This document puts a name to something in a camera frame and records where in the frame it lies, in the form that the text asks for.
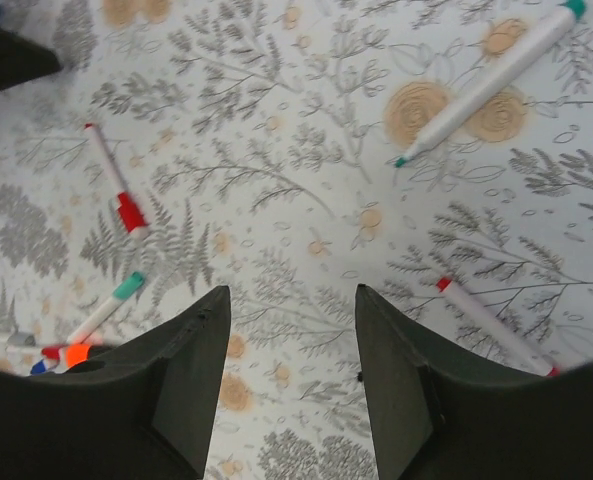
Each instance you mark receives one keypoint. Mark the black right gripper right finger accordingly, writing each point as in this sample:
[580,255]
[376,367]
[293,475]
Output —
[439,411]

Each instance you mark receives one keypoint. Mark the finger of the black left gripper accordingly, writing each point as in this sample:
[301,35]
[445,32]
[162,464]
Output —
[22,60]

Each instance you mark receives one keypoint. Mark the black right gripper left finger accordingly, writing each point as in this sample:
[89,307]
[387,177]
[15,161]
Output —
[143,410]

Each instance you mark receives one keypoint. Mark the small red capped pen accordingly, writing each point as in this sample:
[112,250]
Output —
[519,348]

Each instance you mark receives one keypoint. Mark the red capped white pen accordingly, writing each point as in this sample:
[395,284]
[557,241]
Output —
[128,210]

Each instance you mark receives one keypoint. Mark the green capped white pen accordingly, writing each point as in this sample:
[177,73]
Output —
[529,47]

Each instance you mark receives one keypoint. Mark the red capped pen in pile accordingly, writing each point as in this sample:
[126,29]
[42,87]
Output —
[53,352]

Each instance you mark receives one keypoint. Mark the blue capped white pen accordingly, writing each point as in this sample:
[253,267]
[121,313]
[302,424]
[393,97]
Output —
[43,366]

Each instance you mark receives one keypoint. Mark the teal capped white pen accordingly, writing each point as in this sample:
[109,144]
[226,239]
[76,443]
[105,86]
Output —
[123,292]

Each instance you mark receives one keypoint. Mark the orange capped black highlighter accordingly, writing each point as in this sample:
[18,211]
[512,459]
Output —
[72,355]

